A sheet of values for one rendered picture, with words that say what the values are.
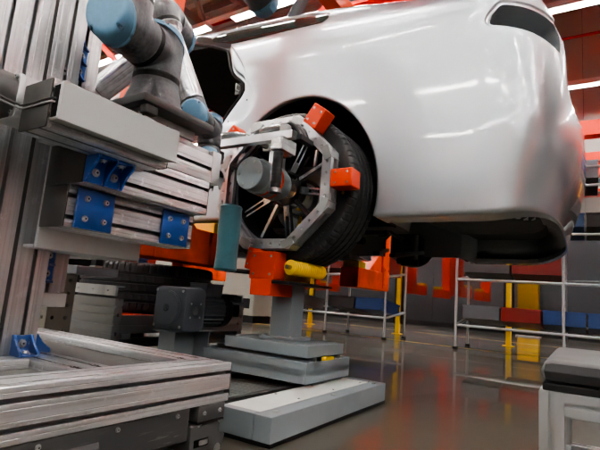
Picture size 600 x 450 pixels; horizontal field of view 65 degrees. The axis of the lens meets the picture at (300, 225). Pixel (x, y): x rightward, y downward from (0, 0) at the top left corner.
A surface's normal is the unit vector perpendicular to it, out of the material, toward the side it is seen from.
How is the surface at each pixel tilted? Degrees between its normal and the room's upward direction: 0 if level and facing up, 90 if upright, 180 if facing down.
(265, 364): 90
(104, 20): 97
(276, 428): 90
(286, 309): 90
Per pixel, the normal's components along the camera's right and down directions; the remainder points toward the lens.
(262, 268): -0.52, -0.18
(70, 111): 0.84, -0.02
